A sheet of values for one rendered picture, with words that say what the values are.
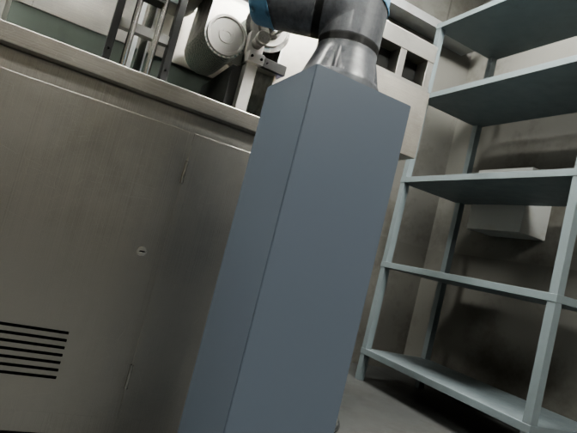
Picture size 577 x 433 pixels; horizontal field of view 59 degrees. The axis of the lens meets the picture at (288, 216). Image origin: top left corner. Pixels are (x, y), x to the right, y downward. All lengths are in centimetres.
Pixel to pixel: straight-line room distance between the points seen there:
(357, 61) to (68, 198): 66
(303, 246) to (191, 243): 46
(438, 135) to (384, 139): 310
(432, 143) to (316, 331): 319
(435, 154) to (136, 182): 304
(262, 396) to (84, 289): 52
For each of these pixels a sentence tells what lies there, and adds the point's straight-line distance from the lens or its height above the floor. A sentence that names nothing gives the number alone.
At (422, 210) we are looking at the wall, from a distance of 388.
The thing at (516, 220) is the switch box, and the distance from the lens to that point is 318.
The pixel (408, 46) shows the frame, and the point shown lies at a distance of 237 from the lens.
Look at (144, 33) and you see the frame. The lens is 141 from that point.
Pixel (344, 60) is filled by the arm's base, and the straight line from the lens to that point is 93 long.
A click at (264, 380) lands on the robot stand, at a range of 84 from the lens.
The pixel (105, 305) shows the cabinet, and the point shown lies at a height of 39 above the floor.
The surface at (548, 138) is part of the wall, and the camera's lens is 352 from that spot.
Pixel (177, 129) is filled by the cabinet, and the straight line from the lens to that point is 122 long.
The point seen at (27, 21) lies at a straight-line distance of 185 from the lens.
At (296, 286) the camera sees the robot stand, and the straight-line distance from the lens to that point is 82.
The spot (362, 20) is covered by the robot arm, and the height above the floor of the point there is 103.
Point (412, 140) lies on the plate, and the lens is 230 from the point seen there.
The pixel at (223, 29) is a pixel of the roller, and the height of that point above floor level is 119.
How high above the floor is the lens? 58
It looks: 5 degrees up
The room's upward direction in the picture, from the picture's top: 14 degrees clockwise
